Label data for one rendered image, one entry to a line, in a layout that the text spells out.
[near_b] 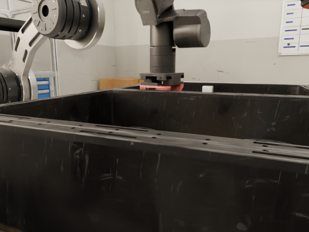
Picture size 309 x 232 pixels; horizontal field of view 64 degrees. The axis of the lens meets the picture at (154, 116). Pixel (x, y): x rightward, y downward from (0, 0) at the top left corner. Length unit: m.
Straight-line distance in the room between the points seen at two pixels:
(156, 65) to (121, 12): 3.87
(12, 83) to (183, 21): 0.84
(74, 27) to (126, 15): 3.53
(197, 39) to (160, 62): 0.09
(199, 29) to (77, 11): 0.42
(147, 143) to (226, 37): 3.37
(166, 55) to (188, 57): 3.13
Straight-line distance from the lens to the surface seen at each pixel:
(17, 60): 1.19
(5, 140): 0.24
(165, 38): 0.54
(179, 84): 0.57
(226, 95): 0.44
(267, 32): 3.39
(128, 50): 4.24
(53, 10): 0.80
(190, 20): 0.51
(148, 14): 0.52
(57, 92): 2.54
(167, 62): 0.54
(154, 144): 0.15
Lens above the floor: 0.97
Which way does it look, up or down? 11 degrees down
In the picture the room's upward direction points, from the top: straight up
